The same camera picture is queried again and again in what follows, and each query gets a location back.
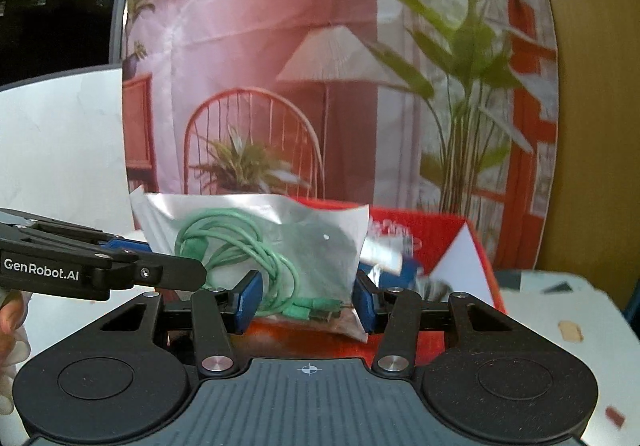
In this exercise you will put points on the white marble board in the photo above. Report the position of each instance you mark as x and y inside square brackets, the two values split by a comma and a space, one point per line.
[60, 151]

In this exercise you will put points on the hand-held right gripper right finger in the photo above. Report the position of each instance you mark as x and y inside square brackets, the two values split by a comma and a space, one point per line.
[364, 306]

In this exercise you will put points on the person's left hand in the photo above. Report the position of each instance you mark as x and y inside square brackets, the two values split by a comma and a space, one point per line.
[12, 316]

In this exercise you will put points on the blue packet with white label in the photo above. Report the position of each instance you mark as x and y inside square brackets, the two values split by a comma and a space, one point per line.
[409, 272]

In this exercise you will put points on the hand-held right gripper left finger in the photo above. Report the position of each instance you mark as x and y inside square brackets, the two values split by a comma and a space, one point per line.
[250, 302]

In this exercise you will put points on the red strawberry cardboard box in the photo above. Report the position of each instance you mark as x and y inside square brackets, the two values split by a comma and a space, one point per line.
[435, 236]

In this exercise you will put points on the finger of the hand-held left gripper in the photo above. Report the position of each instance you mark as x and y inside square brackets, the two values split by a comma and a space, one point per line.
[170, 272]
[125, 244]

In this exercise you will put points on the printed room backdrop cloth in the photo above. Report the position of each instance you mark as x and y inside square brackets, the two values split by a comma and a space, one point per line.
[250, 51]

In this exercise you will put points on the wooden panel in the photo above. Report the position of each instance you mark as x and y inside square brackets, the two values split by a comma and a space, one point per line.
[600, 126]

